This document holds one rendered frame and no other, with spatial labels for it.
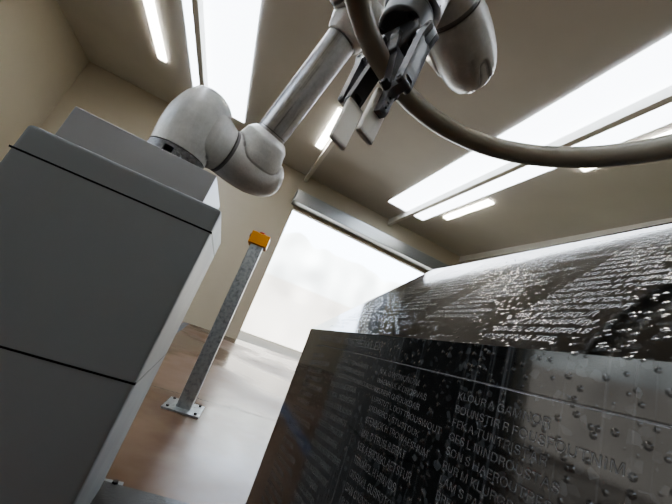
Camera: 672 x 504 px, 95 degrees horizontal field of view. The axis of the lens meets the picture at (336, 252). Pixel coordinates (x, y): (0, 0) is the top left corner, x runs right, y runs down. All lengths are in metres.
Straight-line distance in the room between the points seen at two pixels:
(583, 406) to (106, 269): 0.75
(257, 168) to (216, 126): 0.17
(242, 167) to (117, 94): 7.25
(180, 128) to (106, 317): 0.51
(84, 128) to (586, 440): 0.92
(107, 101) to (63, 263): 7.43
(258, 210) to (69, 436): 6.51
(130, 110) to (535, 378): 7.95
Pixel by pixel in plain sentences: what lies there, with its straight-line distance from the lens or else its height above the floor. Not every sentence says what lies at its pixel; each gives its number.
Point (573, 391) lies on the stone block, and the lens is 0.24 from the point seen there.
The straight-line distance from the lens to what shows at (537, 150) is 0.56.
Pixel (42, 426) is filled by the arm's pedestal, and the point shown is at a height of 0.29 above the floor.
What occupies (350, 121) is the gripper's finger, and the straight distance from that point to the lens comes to 0.47.
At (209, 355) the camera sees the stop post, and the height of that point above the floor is 0.30.
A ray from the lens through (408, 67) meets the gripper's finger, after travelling 0.46.
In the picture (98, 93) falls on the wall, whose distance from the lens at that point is 8.27.
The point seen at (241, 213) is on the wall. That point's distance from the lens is 7.05.
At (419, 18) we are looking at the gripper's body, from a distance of 0.54.
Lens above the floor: 0.61
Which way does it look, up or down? 16 degrees up
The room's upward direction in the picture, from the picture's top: 21 degrees clockwise
